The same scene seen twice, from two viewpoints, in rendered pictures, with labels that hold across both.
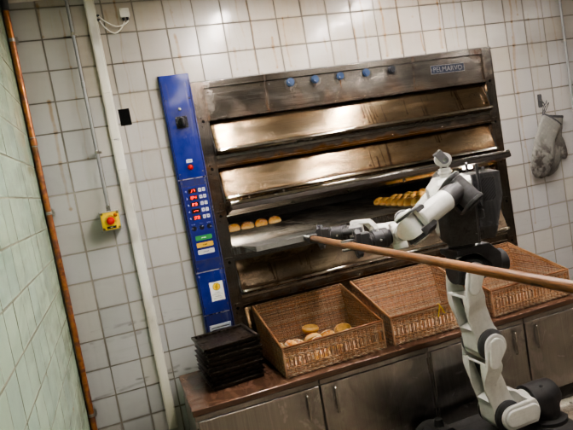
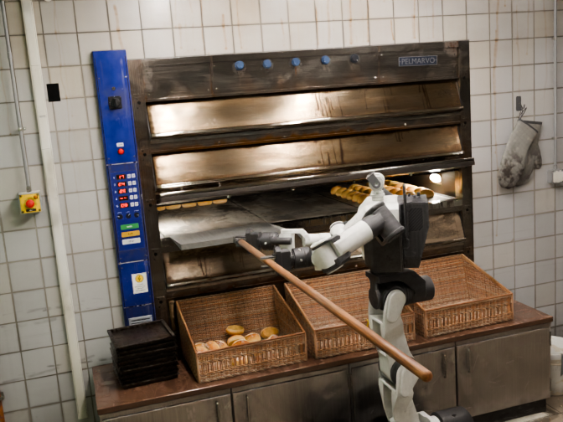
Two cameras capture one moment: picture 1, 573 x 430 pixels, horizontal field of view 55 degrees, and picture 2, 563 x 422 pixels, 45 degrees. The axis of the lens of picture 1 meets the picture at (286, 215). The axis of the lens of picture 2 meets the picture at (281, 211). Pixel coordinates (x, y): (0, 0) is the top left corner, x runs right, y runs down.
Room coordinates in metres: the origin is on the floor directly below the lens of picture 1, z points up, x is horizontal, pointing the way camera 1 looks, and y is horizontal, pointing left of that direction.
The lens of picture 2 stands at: (-0.41, -0.31, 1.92)
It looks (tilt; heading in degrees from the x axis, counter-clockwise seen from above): 10 degrees down; 0
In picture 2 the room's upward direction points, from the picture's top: 4 degrees counter-clockwise
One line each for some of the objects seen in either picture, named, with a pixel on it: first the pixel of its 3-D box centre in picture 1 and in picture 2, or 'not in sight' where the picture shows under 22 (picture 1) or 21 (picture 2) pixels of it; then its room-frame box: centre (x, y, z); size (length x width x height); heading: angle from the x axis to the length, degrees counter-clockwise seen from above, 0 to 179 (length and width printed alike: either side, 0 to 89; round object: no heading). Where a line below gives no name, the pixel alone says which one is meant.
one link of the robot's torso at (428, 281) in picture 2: (476, 260); (400, 285); (2.47, -0.82, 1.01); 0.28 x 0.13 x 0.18; 108
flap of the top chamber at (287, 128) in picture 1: (361, 114); (314, 106); (3.29, -0.53, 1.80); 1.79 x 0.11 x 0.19; 107
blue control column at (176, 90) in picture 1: (187, 256); (118, 231); (3.86, 0.74, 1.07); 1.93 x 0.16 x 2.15; 17
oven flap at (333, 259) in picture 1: (381, 244); (322, 245); (3.29, -0.53, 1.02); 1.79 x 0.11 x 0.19; 107
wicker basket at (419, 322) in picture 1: (413, 299); (347, 310); (3.03, -0.62, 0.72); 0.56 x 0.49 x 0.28; 106
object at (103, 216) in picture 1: (110, 220); (30, 202); (2.80, 0.89, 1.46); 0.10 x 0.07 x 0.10; 107
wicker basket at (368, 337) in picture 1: (315, 326); (239, 330); (2.86, -0.05, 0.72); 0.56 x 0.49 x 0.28; 108
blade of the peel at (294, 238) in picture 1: (294, 235); (227, 233); (3.01, -0.03, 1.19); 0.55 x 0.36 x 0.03; 108
